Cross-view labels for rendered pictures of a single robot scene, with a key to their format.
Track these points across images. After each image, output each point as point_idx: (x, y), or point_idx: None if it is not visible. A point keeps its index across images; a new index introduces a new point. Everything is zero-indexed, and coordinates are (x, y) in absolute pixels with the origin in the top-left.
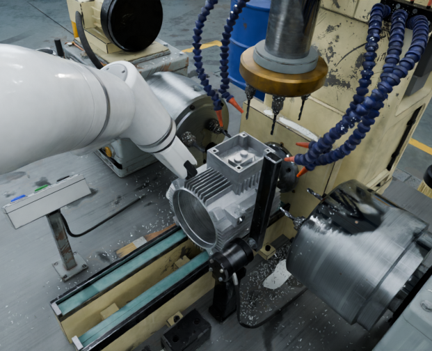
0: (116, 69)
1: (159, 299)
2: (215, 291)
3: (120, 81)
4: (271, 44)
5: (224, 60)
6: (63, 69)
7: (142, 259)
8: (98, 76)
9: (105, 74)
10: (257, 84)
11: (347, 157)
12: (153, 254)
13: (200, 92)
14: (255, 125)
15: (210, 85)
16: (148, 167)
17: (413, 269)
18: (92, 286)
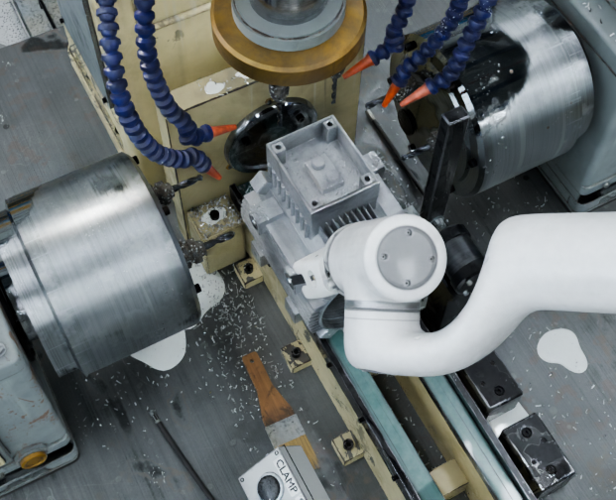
0: (398, 242)
1: (465, 388)
2: (445, 313)
3: (547, 214)
4: (304, 11)
5: (172, 99)
6: None
7: (380, 408)
8: None
9: (584, 215)
10: (334, 71)
11: None
12: (373, 389)
13: (133, 182)
14: (206, 123)
15: (180, 151)
16: (58, 394)
17: (581, 49)
18: (422, 490)
